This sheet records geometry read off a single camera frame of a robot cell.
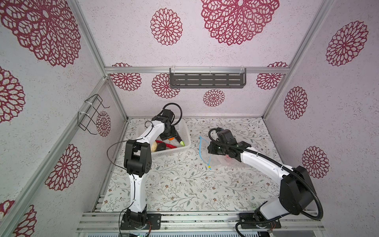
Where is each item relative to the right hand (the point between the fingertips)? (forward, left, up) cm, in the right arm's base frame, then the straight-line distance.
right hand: (207, 145), depth 85 cm
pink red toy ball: (-15, -7, +14) cm, 22 cm away
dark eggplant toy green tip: (+10, +16, -13) cm, 23 cm away
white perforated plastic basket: (+20, +17, -6) cm, 27 cm away
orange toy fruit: (+6, +22, -3) cm, 23 cm away
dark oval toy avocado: (+4, +29, -9) cm, 31 cm away
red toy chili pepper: (+8, +26, -11) cm, 29 cm away
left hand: (+10, +23, -7) cm, 26 cm away
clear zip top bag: (-1, -6, -17) cm, 18 cm away
